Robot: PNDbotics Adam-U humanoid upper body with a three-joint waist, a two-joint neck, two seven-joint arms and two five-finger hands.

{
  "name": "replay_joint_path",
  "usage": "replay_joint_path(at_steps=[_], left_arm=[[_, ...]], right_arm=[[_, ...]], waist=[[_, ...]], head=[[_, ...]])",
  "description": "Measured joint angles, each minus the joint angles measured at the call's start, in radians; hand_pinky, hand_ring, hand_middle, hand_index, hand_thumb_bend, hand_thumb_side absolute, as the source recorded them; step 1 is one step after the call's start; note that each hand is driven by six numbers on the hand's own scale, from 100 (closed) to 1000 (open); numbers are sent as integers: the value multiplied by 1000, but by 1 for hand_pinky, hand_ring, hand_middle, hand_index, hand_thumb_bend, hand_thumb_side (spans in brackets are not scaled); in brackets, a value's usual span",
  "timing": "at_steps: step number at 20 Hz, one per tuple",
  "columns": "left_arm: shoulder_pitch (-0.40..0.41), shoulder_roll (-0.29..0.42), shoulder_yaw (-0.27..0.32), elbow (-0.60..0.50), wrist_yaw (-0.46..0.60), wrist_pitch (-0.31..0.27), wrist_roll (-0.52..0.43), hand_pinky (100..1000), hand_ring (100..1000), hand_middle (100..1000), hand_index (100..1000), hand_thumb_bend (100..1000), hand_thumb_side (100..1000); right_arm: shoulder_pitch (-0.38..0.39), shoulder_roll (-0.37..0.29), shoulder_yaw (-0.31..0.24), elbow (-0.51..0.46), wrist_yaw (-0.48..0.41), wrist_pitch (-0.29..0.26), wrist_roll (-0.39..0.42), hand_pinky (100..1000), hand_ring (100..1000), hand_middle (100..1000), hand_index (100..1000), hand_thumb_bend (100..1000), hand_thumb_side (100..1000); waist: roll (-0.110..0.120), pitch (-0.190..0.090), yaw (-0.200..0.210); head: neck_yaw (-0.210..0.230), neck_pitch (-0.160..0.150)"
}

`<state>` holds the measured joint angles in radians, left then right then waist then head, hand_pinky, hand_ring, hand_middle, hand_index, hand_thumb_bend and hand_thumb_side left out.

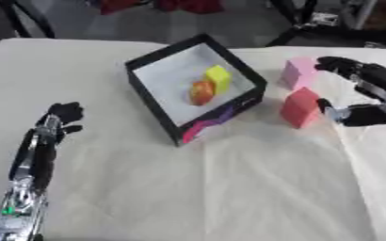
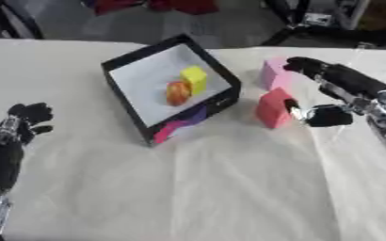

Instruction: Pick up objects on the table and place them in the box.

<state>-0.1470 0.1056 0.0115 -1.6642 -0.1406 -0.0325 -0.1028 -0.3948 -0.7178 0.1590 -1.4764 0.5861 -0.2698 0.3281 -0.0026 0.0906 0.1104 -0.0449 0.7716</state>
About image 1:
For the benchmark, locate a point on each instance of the yellow block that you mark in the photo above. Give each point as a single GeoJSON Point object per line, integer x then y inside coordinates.
{"type": "Point", "coordinates": [219, 78]}

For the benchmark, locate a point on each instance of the red block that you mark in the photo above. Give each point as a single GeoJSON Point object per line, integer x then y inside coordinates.
{"type": "Point", "coordinates": [300, 108]}

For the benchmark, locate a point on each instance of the red bag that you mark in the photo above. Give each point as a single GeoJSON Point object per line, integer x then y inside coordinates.
{"type": "Point", "coordinates": [163, 5]}

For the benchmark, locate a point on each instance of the black table frame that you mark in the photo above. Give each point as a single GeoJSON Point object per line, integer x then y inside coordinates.
{"type": "Point", "coordinates": [333, 29]}

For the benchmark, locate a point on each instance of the orange block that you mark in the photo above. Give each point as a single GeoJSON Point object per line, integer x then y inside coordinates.
{"type": "Point", "coordinates": [202, 93]}

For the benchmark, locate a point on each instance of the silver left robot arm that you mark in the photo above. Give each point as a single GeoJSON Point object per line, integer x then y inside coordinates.
{"type": "Point", "coordinates": [16, 213]}

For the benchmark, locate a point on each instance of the black box white inside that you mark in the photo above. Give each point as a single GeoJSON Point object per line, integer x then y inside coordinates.
{"type": "Point", "coordinates": [195, 88]}

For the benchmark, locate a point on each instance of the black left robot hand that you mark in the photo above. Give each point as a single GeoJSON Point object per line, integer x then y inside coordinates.
{"type": "Point", "coordinates": [42, 141]}

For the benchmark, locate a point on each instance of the pink block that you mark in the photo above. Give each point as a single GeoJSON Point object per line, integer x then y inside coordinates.
{"type": "Point", "coordinates": [298, 72]}

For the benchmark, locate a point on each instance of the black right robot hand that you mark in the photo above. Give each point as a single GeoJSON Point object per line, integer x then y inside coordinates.
{"type": "Point", "coordinates": [375, 81]}

